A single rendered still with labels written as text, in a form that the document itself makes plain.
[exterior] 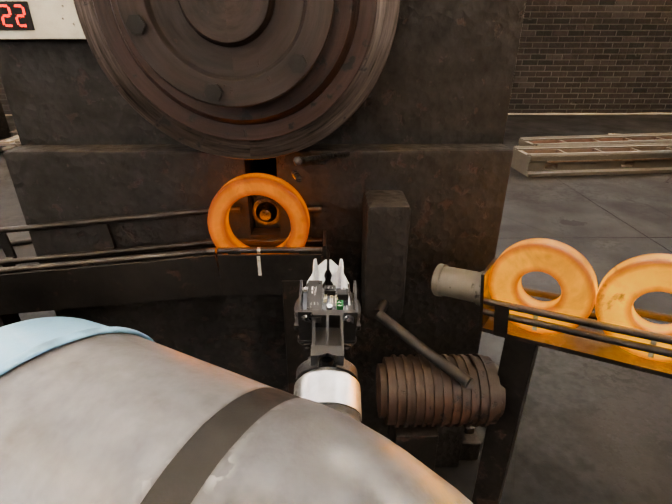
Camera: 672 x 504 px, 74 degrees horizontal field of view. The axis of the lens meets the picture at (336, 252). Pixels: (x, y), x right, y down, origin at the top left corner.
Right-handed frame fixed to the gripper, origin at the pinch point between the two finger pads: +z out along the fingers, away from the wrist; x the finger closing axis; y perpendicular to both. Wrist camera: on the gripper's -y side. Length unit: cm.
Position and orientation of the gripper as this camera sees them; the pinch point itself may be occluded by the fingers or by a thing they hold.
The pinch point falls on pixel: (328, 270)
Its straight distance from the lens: 67.0
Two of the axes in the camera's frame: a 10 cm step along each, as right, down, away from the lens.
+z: 0.0, -6.9, 7.3
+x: -10.0, -0.1, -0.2
